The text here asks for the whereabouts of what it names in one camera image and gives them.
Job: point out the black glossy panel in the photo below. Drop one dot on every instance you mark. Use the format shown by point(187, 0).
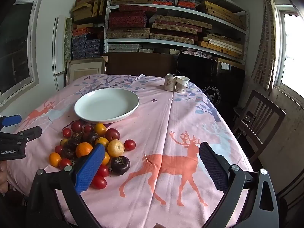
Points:
point(213, 76)

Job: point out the stack of wooden flat boxes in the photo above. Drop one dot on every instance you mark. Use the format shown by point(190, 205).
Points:
point(223, 13)

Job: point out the pink cloth bundle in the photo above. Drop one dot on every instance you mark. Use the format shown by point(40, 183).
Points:
point(197, 52)

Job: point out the white plate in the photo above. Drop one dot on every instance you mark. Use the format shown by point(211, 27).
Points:
point(106, 104)

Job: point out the pink deer print tablecloth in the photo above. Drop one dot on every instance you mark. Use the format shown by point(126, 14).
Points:
point(166, 123)

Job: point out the stack of red patterned boxes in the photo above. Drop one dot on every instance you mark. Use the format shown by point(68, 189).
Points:
point(127, 19)

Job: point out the brown patterned curtain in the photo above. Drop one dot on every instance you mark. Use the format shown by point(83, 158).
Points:
point(266, 40)

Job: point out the white metal shelf rack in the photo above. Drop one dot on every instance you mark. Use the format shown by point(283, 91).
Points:
point(178, 8)

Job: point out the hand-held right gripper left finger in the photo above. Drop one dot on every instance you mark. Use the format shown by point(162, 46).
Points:
point(90, 168)

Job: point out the stack of plain tan boxes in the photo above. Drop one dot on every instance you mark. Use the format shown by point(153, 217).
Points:
point(89, 4)

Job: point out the dark water chestnut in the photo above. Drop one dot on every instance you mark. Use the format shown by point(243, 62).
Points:
point(120, 165)
point(68, 150)
point(92, 137)
point(77, 137)

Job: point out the pale yellow round fruit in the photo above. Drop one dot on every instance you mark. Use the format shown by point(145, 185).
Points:
point(115, 147)

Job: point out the dark red plum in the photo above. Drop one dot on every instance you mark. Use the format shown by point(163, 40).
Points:
point(112, 134)
point(77, 125)

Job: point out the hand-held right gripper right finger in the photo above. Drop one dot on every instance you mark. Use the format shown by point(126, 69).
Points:
point(213, 166)

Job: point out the green marbled panel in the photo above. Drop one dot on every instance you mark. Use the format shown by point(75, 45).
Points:
point(68, 38)

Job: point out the beverage can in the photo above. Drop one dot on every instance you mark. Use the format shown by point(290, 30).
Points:
point(169, 82)

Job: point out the bright window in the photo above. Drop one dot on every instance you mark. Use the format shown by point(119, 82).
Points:
point(292, 49)

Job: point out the dark wooden chair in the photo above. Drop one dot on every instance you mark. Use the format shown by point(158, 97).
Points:
point(258, 114)

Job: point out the stack of tan woven boxes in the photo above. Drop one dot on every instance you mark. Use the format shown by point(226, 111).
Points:
point(175, 29)

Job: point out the row of grey patterned boxes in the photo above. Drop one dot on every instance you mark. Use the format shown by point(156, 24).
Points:
point(123, 47)

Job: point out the beige framed picture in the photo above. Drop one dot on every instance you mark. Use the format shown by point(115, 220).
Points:
point(83, 68)

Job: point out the white paper cup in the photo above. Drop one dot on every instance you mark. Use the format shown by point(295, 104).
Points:
point(181, 84)

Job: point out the stack of blue patterned boxes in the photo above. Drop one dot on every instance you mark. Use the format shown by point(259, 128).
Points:
point(85, 45)

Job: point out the wooden toothpick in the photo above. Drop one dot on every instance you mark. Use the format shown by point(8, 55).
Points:
point(146, 158)

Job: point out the white framed board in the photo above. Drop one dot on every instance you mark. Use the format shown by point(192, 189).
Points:
point(59, 45)

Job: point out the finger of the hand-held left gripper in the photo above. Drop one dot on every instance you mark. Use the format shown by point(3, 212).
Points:
point(10, 120)
point(28, 134)

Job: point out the tiny yellow kumquat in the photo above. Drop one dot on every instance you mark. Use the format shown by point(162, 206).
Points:
point(63, 142)

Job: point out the white framed window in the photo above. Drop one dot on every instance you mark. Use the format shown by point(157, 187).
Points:
point(14, 42)

